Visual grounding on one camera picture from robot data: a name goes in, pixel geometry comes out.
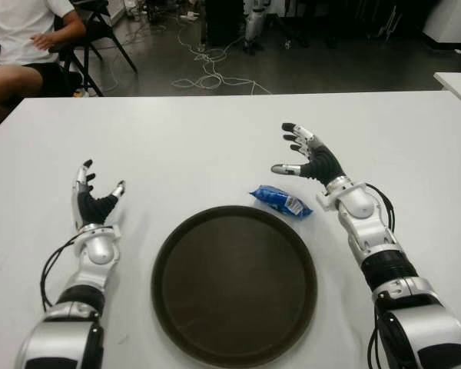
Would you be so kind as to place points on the round dark brown tray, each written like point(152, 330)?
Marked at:
point(234, 284)

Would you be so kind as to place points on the blue Oreo snack pack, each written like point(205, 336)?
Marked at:
point(276, 200)

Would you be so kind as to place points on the seated person in white shirt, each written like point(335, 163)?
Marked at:
point(19, 30)

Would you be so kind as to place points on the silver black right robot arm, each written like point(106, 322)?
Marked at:
point(359, 200)

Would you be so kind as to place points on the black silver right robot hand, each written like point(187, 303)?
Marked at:
point(324, 163)

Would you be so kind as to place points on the white cabinet with black base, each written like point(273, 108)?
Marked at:
point(453, 19)

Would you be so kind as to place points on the black folding chair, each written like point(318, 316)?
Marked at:
point(88, 34)

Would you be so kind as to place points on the white power strip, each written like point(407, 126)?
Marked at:
point(189, 16)

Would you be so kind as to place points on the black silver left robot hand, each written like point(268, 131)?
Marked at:
point(90, 207)

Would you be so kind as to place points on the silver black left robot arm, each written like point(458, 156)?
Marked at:
point(96, 250)

